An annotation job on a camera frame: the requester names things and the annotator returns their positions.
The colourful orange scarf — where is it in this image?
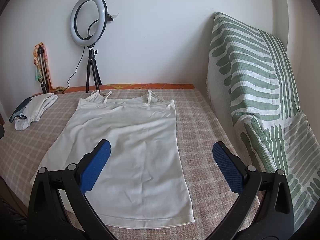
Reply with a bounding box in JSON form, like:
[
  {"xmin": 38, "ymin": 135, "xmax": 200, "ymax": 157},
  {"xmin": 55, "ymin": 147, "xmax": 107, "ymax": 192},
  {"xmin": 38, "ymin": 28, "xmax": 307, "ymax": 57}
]
[{"xmin": 33, "ymin": 42, "xmax": 66, "ymax": 94}]

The black ring light cable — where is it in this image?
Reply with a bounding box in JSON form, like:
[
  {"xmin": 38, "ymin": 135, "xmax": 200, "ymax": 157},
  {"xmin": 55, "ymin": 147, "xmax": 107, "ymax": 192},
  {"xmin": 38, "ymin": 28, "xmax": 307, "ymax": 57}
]
[{"xmin": 63, "ymin": 52, "xmax": 89, "ymax": 91}]

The folded silver tripod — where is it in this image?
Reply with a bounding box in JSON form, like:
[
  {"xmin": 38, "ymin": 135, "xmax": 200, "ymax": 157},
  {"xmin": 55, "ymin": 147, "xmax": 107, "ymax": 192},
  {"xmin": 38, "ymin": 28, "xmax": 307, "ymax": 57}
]
[{"xmin": 37, "ymin": 45, "xmax": 49, "ymax": 93}]

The folded dark teal garment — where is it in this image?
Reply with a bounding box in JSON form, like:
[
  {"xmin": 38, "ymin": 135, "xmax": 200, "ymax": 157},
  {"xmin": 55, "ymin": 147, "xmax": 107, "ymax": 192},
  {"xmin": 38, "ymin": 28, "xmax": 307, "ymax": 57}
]
[{"xmin": 9, "ymin": 96, "xmax": 32, "ymax": 122}]

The white camisole top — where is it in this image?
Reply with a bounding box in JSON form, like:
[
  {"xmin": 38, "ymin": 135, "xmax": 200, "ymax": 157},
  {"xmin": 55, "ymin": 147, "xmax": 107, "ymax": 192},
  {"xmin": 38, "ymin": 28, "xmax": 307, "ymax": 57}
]
[{"xmin": 40, "ymin": 91, "xmax": 194, "ymax": 229}]

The pink plaid bed cover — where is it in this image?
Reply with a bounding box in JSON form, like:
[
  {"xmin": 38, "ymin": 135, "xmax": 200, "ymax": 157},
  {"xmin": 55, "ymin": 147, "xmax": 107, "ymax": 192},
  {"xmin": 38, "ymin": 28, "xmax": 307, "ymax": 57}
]
[{"xmin": 1, "ymin": 89, "xmax": 237, "ymax": 239}]

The green white patterned throw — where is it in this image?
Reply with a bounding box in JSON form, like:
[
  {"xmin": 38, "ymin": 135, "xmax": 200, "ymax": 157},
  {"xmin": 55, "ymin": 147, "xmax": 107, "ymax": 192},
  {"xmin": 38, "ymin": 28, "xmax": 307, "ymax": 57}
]
[{"xmin": 207, "ymin": 12, "xmax": 319, "ymax": 229}]

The white ring light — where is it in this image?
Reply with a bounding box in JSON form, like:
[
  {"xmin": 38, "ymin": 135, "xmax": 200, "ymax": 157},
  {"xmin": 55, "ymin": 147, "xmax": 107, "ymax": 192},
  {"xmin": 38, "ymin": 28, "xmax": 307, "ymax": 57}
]
[{"xmin": 69, "ymin": 0, "xmax": 108, "ymax": 47}]

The folded white garment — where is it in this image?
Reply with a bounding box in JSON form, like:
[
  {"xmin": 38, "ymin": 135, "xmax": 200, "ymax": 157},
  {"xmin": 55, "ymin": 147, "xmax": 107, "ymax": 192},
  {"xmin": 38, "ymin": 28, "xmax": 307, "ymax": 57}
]
[{"xmin": 15, "ymin": 93, "xmax": 58, "ymax": 131}]

